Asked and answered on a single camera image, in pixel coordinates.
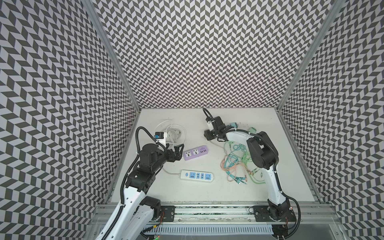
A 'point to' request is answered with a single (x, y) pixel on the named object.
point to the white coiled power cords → (175, 134)
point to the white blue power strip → (196, 175)
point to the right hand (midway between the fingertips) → (207, 136)
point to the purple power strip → (192, 154)
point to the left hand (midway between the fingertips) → (176, 146)
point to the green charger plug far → (252, 130)
